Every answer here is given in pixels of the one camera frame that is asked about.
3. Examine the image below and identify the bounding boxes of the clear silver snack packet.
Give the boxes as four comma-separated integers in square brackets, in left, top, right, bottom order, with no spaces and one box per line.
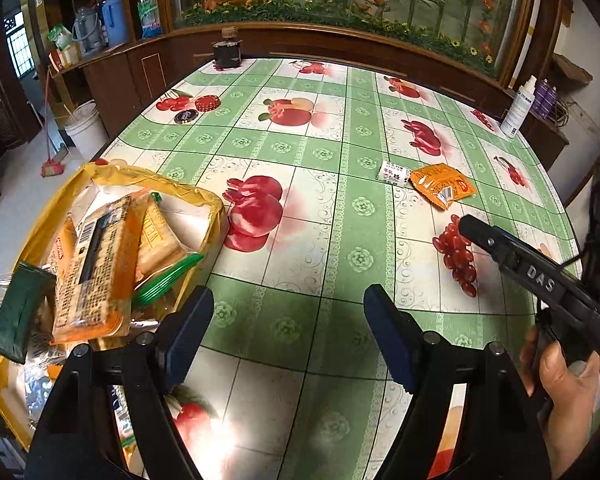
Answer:
[0,271,131,441]

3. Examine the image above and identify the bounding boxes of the orange cracker packet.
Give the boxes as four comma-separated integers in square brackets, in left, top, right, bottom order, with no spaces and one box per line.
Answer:
[52,190,150,344]

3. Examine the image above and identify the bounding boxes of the small orange snack pouch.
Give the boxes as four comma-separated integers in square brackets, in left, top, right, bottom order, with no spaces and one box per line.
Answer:
[410,164,478,210]

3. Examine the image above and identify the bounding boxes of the green wafer cracker packet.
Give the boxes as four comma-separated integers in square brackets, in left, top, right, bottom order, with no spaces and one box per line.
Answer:
[132,192,204,310]

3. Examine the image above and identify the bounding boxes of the person's right hand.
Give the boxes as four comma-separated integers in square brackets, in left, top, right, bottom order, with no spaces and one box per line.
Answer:
[538,341,600,479]

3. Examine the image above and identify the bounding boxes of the yellow cheese cracker packet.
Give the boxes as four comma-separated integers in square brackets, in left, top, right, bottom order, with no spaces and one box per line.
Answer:
[46,214,76,278]

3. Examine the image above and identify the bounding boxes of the white spray bottle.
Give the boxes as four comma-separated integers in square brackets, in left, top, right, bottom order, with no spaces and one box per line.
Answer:
[500,75,536,139]

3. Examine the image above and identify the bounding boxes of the purple bottles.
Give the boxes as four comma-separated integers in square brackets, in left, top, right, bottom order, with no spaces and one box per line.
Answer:
[531,79,557,119]

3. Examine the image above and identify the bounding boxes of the small white candy wrapper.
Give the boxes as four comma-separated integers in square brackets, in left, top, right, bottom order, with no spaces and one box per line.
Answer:
[377,160,411,188]

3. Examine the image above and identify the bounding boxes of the yellow snack tray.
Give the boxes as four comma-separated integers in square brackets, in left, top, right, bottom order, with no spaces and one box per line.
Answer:
[0,162,228,448]

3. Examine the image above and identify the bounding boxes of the red broom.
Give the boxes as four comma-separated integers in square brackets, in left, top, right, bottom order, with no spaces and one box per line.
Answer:
[40,66,67,179]

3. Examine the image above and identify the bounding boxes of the green fruit pattern tablecloth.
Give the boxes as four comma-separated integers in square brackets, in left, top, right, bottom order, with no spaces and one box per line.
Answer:
[105,58,578,479]

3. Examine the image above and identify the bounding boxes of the white plastic bucket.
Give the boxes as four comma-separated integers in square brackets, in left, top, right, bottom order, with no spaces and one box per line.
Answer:
[65,100,109,160]

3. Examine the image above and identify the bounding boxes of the wooden cabinet counter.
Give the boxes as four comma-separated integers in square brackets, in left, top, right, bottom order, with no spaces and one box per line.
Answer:
[49,22,571,172]

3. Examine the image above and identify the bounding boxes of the grey plastic jug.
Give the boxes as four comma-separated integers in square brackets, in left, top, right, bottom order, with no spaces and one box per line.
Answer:
[72,6,104,58]

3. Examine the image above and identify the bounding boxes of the blue plastic jug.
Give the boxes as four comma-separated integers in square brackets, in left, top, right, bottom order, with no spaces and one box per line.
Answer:
[102,0,129,48]

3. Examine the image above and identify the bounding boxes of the green white bag on shelf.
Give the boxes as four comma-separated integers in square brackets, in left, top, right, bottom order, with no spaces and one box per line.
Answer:
[137,0,162,39]

